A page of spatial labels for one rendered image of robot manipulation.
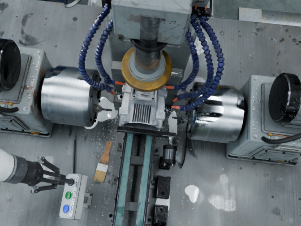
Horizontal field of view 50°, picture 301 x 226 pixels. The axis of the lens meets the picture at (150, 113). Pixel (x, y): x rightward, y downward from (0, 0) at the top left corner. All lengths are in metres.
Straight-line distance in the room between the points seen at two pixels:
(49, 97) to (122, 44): 0.38
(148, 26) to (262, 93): 0.68
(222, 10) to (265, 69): 1.25
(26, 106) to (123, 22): 0.62
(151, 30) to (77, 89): 0.54
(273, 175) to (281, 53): 0.69
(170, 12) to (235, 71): 1.05
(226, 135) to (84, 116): 0.58
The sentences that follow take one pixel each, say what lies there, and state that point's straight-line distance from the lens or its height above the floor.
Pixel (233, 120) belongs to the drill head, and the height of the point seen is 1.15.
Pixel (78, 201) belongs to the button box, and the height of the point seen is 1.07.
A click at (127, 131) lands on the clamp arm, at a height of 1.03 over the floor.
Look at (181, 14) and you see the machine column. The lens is 0.82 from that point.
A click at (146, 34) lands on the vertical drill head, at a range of 0.89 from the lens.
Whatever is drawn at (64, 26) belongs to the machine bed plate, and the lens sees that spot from 1.90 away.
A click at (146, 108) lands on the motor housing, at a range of 1.34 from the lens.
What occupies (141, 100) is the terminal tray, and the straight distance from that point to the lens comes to 1.31.
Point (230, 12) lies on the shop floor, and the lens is 3.03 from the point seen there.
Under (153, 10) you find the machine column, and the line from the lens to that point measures 0.82.
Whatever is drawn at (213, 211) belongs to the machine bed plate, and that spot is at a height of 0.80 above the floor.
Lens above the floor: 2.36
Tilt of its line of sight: 72 degrees down
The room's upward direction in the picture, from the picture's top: 9 degrees clockwise
